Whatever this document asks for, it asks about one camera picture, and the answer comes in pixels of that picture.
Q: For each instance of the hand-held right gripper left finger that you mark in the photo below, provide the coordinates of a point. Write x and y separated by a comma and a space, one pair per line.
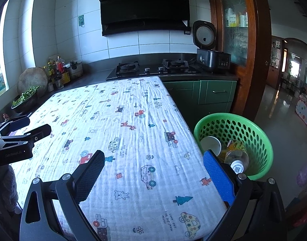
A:
90, 173

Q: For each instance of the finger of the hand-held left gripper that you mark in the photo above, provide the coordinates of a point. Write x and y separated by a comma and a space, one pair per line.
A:
17, 123
38, 133

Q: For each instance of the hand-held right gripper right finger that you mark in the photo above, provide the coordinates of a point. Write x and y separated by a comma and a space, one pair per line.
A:
218, 178

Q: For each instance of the yellow label tea bottle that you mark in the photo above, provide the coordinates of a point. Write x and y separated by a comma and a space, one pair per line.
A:
236, 158

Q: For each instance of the white paper cup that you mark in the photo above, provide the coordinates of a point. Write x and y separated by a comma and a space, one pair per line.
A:
211, 145

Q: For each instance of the green plastic basket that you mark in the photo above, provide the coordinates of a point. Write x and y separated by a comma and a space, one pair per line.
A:
258, 135

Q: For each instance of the person's left hand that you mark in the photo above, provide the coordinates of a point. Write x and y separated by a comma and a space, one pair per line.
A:
5, 188

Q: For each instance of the dark bowl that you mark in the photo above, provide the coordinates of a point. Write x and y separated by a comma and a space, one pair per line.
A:
25, 108

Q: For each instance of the round wooden cutting board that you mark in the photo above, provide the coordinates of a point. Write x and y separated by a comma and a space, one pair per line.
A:
33, 80

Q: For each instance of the printed blanket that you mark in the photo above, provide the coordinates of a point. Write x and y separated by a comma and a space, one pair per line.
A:
118, 130

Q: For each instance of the yellow box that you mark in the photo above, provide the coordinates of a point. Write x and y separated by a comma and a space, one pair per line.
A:
65, 77

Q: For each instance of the red label oil bottle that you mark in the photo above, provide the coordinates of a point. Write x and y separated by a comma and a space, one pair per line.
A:
60, 66

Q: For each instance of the steel pot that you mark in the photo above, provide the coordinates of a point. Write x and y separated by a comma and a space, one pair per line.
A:
75, 70

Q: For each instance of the window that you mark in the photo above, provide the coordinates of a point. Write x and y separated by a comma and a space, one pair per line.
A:
1, 42

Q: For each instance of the green cabinet doors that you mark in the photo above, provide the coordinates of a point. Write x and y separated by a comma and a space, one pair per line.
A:
213, 93

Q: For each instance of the polka dot playpen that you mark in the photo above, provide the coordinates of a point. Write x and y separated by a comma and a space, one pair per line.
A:
304, 110

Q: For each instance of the black gas stove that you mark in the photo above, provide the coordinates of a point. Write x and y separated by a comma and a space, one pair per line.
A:
143, 71

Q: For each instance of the black rice cooker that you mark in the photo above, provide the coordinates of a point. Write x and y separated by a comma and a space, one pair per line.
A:
211, 57

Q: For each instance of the wooden glass cabinet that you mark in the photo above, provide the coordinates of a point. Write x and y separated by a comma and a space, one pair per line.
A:
258, 55

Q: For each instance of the assorted small boxes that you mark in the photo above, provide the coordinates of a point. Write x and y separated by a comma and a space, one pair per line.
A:
231, 17

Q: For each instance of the black range hood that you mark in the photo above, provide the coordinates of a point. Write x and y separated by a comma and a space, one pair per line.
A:
143, 5

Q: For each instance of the wall socket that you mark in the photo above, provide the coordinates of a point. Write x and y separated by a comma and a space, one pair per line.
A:
187, 32

